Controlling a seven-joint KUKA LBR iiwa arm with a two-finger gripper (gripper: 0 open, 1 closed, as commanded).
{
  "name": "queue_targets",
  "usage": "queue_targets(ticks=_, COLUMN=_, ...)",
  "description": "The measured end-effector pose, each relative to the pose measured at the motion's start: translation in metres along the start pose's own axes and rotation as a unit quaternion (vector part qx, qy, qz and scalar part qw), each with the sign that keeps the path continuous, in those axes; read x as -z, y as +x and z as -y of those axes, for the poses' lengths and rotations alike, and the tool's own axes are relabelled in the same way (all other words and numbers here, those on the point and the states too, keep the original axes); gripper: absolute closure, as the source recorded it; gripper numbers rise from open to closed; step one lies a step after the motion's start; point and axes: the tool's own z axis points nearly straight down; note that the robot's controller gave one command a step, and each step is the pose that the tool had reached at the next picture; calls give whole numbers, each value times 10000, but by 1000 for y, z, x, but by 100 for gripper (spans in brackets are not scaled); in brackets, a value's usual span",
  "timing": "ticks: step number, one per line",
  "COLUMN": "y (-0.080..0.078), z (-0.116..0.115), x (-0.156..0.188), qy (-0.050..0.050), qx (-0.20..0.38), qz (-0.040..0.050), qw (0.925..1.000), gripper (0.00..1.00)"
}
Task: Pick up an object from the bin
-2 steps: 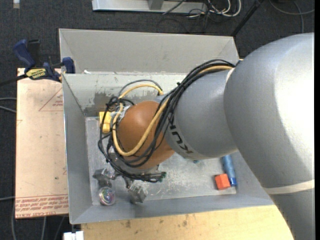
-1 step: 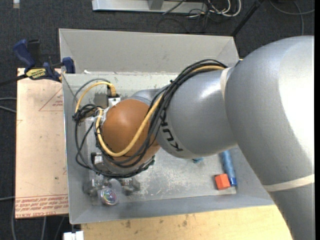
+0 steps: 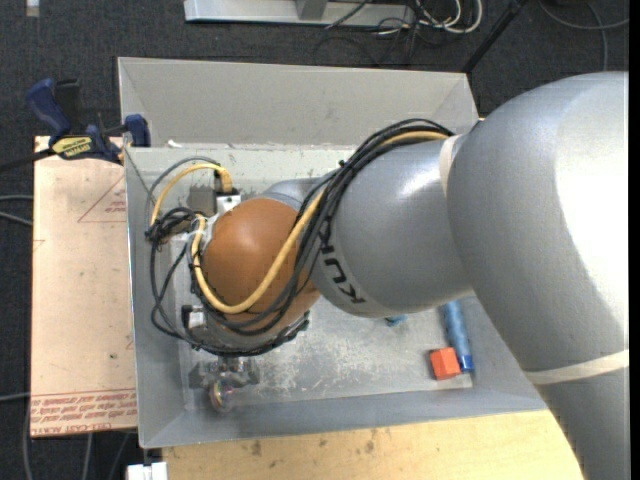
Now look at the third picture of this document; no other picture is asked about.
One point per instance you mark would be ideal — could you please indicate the brown cardboard board, red print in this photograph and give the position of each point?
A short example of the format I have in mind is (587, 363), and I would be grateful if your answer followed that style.
(80, 288)

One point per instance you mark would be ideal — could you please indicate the orange block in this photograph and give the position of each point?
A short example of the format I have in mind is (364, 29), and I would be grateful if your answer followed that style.
(445, 363)

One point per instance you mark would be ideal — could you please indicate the blue cylinder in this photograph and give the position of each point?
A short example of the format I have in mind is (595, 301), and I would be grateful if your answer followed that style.
(457, 328)

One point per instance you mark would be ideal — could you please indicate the grey metal bin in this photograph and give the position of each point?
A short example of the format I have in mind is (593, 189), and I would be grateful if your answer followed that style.
(280, 103)

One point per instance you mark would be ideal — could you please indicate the black cylinder on white bracket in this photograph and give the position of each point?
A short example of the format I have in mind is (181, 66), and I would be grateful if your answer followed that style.
(192, 317)

